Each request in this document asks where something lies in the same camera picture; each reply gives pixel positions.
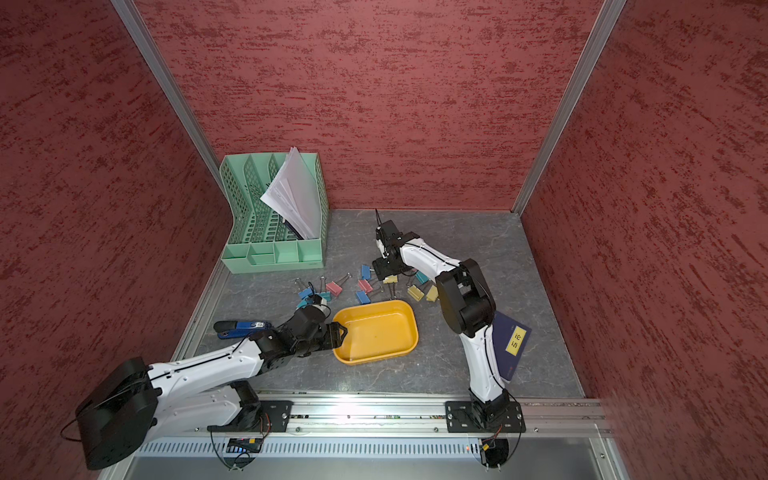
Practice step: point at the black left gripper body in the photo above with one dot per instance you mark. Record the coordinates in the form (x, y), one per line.
(316, 344)

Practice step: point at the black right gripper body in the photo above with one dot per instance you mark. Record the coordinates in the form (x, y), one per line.
(389, 266)

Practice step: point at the yellow plastic storage box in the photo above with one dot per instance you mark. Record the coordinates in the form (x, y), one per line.
(376, 332)

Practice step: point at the teal binder clip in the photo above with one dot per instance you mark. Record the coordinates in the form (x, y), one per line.
(421, 278)
(325, 295)

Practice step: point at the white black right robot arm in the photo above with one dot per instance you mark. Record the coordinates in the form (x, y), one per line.
(467, 304)

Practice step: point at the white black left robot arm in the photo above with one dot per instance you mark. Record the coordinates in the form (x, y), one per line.
(139, 403)

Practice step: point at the pink binder clip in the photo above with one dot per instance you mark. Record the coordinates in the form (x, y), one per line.
(335, 288)

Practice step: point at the blue stapler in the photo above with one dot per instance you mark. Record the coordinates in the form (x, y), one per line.
(227, 329)

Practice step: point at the green plastic file organizer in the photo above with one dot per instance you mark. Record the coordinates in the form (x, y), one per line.
(260, 241)

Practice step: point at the white paper stack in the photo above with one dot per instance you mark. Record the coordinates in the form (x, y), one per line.
(293, 195)

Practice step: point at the navy notebook with yellow label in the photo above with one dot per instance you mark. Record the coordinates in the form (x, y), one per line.
(509, 339)

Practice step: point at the aluminium front rail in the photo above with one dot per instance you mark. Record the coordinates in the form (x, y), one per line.
(316, 414)

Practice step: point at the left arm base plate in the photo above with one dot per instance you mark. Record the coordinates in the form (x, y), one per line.
(263, 417)

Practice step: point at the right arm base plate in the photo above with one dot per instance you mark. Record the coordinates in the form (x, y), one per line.
(472, 417)

